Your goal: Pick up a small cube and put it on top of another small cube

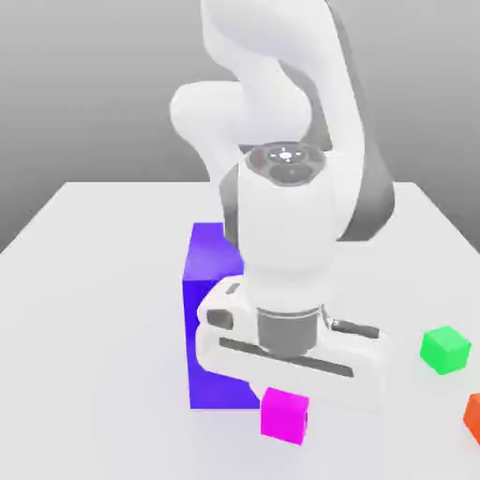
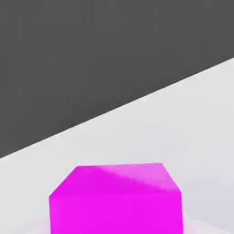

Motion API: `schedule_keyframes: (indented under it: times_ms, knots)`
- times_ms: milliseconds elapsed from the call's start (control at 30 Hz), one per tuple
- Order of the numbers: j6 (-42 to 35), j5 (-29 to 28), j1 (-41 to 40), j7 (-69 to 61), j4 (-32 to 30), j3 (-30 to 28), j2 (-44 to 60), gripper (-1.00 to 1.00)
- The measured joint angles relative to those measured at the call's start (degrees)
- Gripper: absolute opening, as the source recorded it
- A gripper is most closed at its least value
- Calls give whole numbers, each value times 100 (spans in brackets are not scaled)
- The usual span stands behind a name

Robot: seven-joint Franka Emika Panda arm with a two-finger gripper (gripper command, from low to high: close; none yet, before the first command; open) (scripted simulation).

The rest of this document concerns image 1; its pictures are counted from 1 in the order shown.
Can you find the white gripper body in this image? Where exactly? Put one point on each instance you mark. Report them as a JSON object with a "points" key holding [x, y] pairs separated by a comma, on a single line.
{"points": [[348, 386]]}

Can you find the small magenta cube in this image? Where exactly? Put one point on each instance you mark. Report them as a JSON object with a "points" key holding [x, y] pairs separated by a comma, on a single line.
{"points": [[283, 414]]}

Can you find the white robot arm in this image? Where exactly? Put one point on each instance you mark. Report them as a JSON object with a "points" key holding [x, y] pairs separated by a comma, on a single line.
{"points": [[288, 232]]}

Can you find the small green cube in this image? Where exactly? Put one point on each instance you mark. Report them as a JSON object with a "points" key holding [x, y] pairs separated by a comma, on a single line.
{"points": [[444, 348]]}

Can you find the small orange cube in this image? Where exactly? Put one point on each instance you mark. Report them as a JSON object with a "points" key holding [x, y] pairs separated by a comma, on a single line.
{"points": [[473, 414]]}

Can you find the large purple box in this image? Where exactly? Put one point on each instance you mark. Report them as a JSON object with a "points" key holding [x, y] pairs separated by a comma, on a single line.
{"points": [[210, 258]]}

